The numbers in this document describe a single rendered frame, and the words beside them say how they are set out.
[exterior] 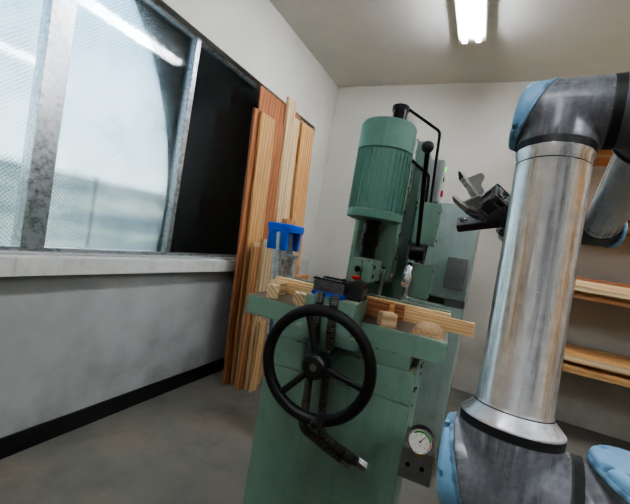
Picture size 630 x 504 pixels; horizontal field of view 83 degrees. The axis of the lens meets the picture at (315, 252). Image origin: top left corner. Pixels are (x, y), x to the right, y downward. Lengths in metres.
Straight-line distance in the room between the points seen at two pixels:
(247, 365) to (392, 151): 1.90
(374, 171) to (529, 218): 0.57
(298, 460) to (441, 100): 3.24
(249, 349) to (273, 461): 1.41
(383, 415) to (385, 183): 0.66
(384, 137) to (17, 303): 1.55
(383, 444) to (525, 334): 0.60
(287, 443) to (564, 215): 0.94
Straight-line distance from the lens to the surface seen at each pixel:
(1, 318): 1.88
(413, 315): 1.16
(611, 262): 3.55
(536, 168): 0.69
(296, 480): 1.26
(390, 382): 1.05
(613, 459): 0.71
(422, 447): 1.03
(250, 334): 2.56
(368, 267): 1.13
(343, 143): 3.87
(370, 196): 1.11
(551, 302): 0.65
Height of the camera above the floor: 1.11
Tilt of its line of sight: 2 degrees down
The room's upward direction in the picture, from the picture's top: 10 degrees clockwise
